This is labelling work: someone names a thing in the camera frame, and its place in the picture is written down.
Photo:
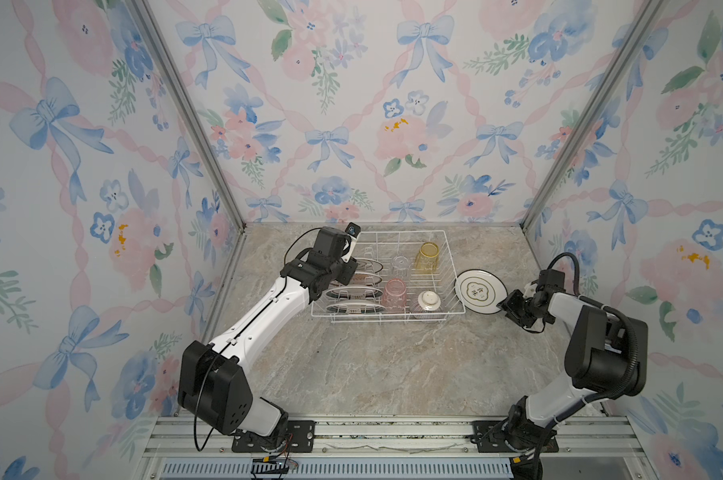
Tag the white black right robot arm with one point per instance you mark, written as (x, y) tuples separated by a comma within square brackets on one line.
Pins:
[(606, 358)]

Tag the white wire dish rack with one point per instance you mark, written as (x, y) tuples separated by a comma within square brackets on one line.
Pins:
[(383, 246)]

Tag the grey vent grille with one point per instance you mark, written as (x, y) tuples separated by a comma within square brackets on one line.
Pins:
[(338, 468)]

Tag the small white bowl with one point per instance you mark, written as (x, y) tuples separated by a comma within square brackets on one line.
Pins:
[(427, 302)]

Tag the clear plastic cup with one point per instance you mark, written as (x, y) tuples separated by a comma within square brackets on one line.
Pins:
[(401, 268)]

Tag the aluminium frame post right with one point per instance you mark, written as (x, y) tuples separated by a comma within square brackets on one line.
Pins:
[(619, 65)]

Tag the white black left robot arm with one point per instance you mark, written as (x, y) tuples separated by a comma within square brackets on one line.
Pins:
[(214, 383)]

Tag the aluminium frame post left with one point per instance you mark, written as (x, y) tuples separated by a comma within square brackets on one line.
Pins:
[(157, 45)]

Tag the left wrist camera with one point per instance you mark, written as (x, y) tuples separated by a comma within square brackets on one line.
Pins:
[(353, 232)]

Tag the cream plate green rim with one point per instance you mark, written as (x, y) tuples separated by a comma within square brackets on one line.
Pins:
[(480, 291), (368, 266)]

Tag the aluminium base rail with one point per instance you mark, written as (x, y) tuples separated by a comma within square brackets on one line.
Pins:
[(585, 447)]

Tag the yellow plastic cup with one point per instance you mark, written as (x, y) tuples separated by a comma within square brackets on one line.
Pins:
[(427, 258)]

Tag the pink plastic cup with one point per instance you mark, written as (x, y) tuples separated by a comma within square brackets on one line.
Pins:
[(395, 296)]

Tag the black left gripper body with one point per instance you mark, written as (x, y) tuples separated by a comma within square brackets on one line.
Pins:
[(343, 272)]

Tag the aluminium frame post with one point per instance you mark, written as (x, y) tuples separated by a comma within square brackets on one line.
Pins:
[(157, 45), (619, 65)]

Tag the plate with red pattern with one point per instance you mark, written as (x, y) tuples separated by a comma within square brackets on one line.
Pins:
[(354, 292), (366, 279)]

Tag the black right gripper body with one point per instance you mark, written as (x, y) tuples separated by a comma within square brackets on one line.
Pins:
[(521, 308)]

